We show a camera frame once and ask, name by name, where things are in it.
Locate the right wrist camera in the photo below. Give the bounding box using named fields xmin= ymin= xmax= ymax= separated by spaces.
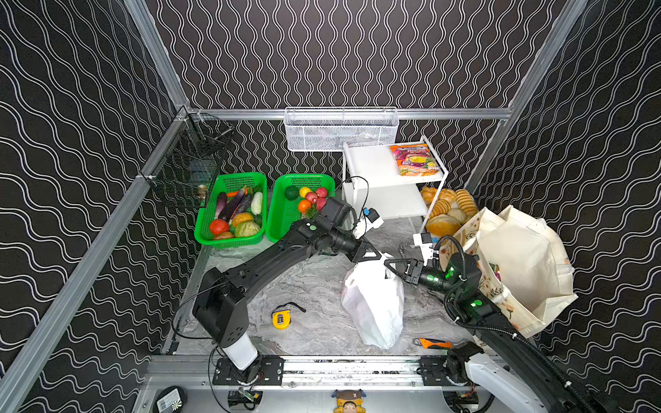
xmin=413 ymin=232 xmax=439 ymax=268

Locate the green basket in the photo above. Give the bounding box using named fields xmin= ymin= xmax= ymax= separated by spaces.
xmin=265 ymin=174 xmax=336 ymax=243
xmin=195 ymin=172 xmax=268 ymax=250

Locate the metal base rail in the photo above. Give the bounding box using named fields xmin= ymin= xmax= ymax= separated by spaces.
xmin=146 ymin=354 xmax=472 ymax=391

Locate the white plastic grocery bag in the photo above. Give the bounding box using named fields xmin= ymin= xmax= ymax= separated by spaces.
xmin=341 ymin=254 xmax=405 ymax=350

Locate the left green basket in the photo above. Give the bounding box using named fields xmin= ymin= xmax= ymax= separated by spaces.
xmin=195 ymin=172 xmax=268 ymax=250

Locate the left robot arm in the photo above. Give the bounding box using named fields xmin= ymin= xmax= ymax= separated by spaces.
xmin=192 ymin=198 xmax=381 ymax=377

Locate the orange utility knife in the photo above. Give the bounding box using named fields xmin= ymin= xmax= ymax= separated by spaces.
xmin=412 ymin=337 xmax=453 ymax=349

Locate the white wire basket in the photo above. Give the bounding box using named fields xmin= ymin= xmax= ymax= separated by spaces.
xmin=283 ymin=107 xmax=399 ymax=151

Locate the white two-tier shelf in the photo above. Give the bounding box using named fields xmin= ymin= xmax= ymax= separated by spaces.
xmin=342 ymin=135 xmax=449 ymax=232

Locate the white bread tray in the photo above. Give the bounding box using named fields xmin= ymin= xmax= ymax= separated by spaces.
xmin=420 ymin=187 xmax=479 ymax=237

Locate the cream canvas tote bag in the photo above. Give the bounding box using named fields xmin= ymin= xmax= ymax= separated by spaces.
xmin=454 ymin=206 xmax=578 ymax=338

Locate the large round bread loaf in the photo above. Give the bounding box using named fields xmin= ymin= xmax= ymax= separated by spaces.
xmin=425 ymin=214 xmax=462 ymax=237

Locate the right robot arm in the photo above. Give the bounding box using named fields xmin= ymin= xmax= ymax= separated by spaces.
xmin=385 ymin=252 xmax=619 ymax=412

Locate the orange fruit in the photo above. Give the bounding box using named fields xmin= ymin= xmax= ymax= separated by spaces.
xmin=298 ymin=199 xmax=313 ymax=214

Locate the orange snack bag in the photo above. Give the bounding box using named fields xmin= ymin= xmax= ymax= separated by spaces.
xmin=390 ymin=143 xmax=441 ymax=177

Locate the red tomato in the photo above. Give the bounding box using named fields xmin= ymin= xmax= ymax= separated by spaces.
xmin=209 ymin=219 xmax=230 ymax=237

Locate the yellow tape measure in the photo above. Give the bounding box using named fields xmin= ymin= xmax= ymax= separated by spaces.
xmin=271 ymin=301 xmax=306 ymax=330

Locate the purple eggplant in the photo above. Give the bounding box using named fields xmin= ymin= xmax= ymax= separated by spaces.
xmin=214 ymin=192 xmax=227 ymax=220

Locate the black wire basket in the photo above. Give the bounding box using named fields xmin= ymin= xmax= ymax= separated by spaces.
xmin=146 ymin=112 xmax=236 ymax=210

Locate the cartoon figure toy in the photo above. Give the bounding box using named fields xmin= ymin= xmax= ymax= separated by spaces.
xmin=332 ymin=389 xmax=366 ymax=413

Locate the right green basket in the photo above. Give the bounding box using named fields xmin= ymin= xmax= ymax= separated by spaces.
xmin=265 ymin=174 xmax=336 ymax=243

